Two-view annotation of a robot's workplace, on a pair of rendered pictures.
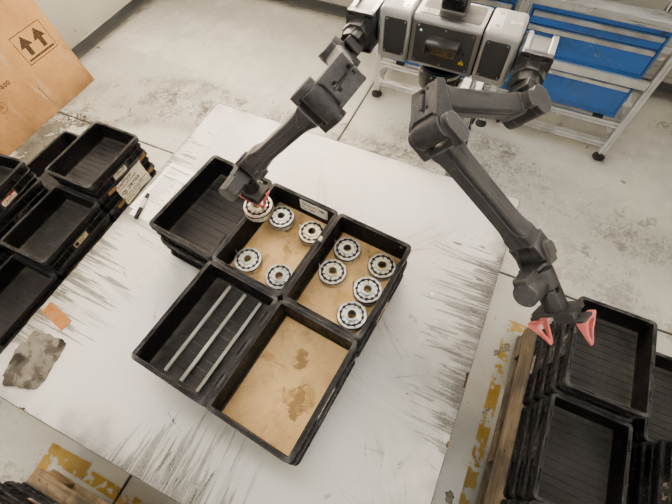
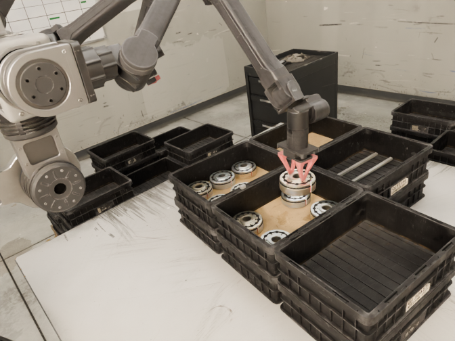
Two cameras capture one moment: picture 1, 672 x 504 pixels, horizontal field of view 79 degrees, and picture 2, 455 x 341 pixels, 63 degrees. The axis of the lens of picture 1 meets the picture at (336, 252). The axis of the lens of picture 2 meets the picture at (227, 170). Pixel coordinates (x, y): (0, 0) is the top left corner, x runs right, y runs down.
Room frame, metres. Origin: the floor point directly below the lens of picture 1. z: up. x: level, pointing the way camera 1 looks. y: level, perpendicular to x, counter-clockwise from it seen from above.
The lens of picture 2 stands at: (1.76, 0.49, 1.60)
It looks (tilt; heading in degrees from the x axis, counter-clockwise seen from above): 29 degrees down; 206
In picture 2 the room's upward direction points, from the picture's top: 9 degrees counter-clockwise
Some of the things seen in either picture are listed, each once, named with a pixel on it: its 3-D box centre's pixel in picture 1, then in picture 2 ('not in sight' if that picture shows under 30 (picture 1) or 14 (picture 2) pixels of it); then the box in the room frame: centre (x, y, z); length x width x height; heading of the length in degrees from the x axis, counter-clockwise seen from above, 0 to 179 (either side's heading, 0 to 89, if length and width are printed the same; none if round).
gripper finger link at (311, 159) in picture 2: not in sight; (300, 164); (0.87, 0.27, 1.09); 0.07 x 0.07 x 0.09; 56
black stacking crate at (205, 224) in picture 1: (216, 211); (366, 259); (0.97, 0.47, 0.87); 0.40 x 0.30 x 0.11; 148
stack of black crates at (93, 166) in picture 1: (112, 180); not in sight; (1.59, 1.27, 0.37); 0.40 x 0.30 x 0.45; 153
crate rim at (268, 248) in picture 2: (277, 236); (286, 200); (0.81, 0.21, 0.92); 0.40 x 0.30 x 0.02; 148
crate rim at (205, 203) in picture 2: (348, 272); (231, 170); (0.65, -0.04, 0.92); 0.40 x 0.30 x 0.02; 148
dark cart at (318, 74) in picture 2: not in sight; (293, 113); (-1.12, -0.23, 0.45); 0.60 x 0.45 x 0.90; 153
